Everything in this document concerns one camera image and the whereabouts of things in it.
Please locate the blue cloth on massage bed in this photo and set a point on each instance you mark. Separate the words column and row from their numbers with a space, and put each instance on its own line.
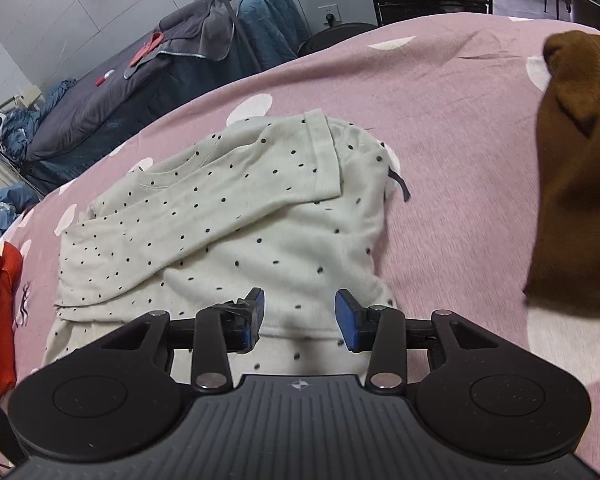
column 30, row 120

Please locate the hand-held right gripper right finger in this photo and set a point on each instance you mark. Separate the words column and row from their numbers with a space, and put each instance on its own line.
column 345, row 324

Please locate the red cloth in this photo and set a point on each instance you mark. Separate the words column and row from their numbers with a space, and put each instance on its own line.
column 147, row 49

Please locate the brown knit garment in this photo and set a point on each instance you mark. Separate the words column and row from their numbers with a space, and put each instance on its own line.
column 580, row 185

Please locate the small red white tube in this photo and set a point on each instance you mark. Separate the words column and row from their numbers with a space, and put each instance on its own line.
column 105, row 78

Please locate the metal stand pole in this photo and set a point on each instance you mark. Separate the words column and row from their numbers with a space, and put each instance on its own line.
column 230, row 10

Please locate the grey covered massage bed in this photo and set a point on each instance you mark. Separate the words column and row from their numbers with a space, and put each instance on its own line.
column 130, row 105

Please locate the grey towel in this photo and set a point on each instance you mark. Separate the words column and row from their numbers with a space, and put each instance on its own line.
column 215, row 25

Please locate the wall power outlet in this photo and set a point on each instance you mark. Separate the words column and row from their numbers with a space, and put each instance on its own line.
column 329, row 15

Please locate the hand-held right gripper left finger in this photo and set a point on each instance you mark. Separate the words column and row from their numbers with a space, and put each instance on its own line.
column 256, row 320

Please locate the black round stool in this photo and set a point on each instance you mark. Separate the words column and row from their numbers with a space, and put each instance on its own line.
column 337, row 37

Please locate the crumpled blue cloth pile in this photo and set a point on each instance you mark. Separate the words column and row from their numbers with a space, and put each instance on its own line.
column 5, row 210

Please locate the pale green polka dot shirt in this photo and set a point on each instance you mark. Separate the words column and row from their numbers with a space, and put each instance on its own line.
column 240, row 230

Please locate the pink dotted deer bedsheet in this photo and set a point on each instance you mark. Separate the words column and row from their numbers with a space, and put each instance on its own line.
column 455, row 160

